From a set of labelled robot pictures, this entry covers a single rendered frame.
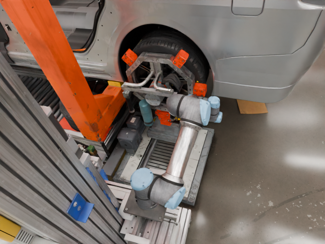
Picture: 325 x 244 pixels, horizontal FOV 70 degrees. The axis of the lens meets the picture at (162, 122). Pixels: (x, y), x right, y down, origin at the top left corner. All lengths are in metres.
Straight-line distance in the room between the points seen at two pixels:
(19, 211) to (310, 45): 1.58
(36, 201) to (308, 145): 2.42
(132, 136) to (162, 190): 1.09
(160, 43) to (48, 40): 0.72
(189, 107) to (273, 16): 0.71
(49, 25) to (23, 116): 0.91
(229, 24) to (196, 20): 0.20
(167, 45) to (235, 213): 1.46
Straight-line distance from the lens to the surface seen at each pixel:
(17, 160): 0.70
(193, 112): 1.10
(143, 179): 1.15
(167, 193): 1.11
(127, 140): 2.15
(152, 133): 2.46
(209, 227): 2.14
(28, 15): 1.45
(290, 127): 2.81
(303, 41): 1.61
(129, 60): 1.81
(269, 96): 1.84
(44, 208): 0.83
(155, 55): 1.74
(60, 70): 1.58
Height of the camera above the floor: 2.04
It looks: 48 degrees down
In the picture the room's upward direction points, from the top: 11 degrees counter-clockwise
